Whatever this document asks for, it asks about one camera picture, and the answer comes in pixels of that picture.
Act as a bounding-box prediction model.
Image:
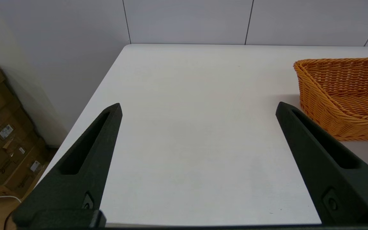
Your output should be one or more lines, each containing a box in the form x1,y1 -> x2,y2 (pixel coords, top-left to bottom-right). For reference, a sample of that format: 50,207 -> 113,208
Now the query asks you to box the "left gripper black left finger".
11,103 -> 123,228

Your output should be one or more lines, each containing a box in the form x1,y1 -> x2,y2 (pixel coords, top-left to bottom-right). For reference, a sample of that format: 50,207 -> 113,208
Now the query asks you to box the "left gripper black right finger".
275,101 -> 368,225

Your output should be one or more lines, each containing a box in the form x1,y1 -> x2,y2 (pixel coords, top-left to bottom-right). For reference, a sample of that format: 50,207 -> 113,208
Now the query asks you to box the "orange wicker basket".
293,57 -> 368,142

